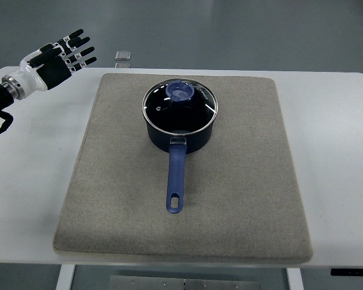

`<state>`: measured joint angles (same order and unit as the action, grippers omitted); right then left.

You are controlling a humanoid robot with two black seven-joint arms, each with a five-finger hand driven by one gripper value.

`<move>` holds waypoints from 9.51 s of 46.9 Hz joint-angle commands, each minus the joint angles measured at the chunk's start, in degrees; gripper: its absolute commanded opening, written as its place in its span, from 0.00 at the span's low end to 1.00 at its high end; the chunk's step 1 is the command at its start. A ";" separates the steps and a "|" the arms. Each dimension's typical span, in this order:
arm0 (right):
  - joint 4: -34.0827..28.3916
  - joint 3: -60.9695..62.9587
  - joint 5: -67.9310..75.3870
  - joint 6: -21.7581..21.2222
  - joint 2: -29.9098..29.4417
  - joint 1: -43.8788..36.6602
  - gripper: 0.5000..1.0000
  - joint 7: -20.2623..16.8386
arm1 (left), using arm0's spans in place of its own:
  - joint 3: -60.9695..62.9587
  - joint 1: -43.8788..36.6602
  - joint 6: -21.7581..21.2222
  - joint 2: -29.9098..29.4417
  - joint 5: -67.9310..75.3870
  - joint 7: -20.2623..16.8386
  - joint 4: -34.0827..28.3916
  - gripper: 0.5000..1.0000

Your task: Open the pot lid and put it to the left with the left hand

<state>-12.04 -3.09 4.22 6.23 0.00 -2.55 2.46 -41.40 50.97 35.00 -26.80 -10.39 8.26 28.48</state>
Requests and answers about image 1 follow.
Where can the white left table leg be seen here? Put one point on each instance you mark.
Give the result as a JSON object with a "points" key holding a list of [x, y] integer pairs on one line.
{"points": [[65, 277]]}

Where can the dark blue saucepan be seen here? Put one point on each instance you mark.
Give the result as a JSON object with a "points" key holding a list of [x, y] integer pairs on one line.
{"points": [[177, 146]]}

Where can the white right table leg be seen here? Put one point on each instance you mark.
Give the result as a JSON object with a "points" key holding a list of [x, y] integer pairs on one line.
{"points": [[294, 278]]}

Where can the white table leg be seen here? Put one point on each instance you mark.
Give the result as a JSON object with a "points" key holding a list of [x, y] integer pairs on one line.
{"points": [[294, 278], [65, 277]]}

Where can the grey fabric mat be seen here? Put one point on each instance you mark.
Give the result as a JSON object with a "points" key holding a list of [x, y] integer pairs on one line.
{"points": [[234, 200]]}

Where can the clear floor socket cover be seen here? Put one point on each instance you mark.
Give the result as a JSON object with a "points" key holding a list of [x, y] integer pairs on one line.
{"points": [[123, 55]]}

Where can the glass pot lid blue knob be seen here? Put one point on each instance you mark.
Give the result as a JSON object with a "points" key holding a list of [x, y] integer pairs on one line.
{"points": [[179, 106]]}

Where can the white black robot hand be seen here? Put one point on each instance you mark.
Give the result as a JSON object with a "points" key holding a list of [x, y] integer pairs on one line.
{"points": [[49, 66]]}

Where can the black table control panel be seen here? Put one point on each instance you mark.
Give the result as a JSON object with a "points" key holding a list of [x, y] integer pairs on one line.
{"points": [[347, 272]]}

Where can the metal base plate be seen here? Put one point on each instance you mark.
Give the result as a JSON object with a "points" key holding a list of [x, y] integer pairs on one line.
{"points": [[137, 282]]}

